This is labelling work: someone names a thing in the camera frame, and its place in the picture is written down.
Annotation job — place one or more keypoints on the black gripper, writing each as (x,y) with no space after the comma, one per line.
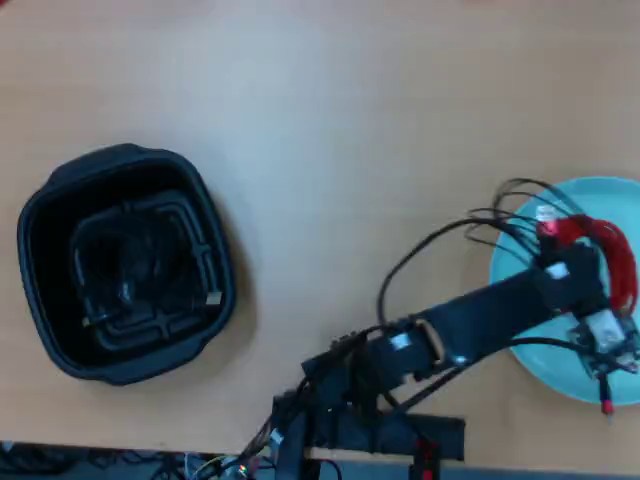
(580,280)

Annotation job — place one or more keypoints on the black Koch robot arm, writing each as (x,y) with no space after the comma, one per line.
(480,320)

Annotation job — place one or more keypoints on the black square plastic bowl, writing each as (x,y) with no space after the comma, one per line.
(50,280)

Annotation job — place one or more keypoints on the light blue round plate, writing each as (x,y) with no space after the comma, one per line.
(550,370)

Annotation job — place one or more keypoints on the red table clamp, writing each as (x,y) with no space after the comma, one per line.
(426,455)

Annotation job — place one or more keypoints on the black table clamp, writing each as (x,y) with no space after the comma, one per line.
(292,450)

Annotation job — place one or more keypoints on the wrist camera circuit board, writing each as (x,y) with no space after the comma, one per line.
(607,337)

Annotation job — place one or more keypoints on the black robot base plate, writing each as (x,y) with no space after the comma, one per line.
(442,430)

